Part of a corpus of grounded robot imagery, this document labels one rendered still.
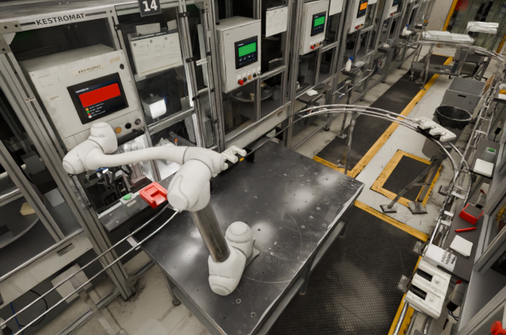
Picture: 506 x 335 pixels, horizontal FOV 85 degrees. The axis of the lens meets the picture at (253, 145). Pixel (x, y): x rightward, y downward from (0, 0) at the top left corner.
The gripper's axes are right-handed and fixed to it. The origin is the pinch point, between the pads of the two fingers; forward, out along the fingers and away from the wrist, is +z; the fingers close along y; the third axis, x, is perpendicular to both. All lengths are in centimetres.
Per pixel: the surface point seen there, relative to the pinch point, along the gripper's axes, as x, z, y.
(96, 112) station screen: -7.2, -44.3, -2.7
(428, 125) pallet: 114, 23, -236
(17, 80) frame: -11, -67, 20
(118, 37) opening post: -12, -76, -26
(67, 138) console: -9.5, -35.4, 13.4
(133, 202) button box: 3.3, 13.6, -1.5
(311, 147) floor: -6, 111, -246
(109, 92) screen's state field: -7, -52, -12
